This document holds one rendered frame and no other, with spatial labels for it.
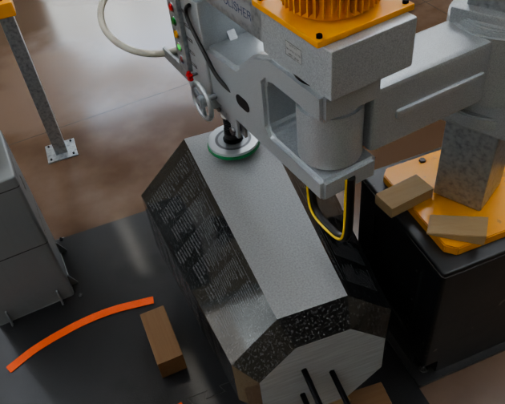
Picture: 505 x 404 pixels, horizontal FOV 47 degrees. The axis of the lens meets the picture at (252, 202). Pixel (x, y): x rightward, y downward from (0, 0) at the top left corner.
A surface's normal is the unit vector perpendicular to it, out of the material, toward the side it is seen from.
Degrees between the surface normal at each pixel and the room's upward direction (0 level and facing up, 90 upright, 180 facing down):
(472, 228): 11
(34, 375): 0
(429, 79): 90
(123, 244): 0
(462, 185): 90
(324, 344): 90
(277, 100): 90
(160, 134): 0
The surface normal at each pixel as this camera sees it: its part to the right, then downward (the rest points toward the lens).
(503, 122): -0.62, 0.58
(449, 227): -0.27, -0.73
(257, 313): -0.72, -0.28
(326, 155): -0.19, 0.70
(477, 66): 0.49, 0.58
